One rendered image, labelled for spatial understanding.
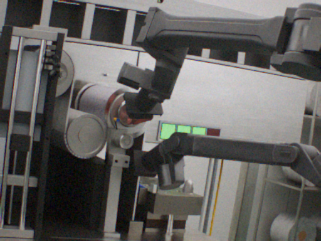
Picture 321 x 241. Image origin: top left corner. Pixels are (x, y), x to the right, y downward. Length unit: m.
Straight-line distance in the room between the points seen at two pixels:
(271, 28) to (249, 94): 1.49
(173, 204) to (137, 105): 0.35
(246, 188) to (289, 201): 2.99
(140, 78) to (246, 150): 0.32
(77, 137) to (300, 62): 1.03
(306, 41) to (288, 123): 1.69
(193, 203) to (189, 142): 0.33
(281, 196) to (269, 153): 4.09
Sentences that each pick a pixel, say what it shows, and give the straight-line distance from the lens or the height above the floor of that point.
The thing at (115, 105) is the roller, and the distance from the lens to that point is 1.94.
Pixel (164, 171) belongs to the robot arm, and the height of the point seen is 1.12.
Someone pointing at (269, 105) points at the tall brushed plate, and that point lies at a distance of 2.62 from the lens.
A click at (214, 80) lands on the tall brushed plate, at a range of 2.47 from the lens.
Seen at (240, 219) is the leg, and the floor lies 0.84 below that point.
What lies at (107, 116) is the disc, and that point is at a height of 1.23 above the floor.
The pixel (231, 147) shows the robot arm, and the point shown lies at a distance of 1.70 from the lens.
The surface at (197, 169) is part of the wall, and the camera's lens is 5.21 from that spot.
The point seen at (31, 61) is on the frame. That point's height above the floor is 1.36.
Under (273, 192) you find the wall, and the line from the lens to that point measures 5.65.
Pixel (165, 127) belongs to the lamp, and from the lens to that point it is 2.39.
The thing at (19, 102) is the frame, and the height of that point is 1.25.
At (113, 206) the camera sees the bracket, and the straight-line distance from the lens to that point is 1.95.
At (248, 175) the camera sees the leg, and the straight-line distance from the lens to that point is 2.80.
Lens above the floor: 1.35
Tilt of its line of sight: 3 degrees down
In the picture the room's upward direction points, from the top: 8 degrees clockwise
